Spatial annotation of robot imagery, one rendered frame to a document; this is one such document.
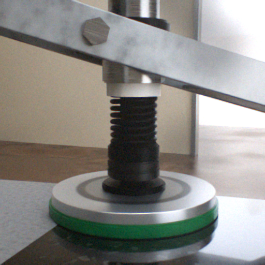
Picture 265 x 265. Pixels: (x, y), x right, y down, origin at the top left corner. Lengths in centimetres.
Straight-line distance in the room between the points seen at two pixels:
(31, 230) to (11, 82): 642
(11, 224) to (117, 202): 13
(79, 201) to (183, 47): 21
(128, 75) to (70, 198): 16
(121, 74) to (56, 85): 588
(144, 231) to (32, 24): 25
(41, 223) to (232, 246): 22
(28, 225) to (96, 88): 554
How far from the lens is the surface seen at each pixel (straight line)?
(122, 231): 44
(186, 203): 47
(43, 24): 45
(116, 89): 49
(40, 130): 660
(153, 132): 51
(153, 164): 51
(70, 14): 45
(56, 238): 46
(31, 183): 68
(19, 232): 48
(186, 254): 41
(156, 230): 44
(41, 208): 56
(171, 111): 556
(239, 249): 44
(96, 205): 46
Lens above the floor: 102
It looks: 8 degrees down
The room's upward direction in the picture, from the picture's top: straight up
